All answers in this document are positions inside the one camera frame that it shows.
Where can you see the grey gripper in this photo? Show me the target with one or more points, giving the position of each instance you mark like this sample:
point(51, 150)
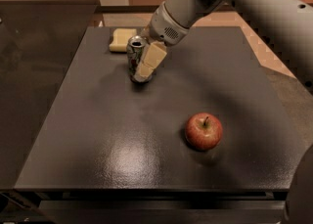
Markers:
point(161, 28)

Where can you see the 7up soda can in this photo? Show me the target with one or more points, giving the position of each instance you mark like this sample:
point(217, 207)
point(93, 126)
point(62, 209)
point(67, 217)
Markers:
point(135, 49)

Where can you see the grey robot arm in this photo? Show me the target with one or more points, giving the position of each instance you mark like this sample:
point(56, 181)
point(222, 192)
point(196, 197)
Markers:
point(286, 27)

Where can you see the yellow sponge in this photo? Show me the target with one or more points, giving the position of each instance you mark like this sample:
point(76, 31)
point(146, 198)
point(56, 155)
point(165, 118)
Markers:
point(120, 39)

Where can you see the red apple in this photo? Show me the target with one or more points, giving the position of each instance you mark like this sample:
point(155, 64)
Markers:
point(203, 131)

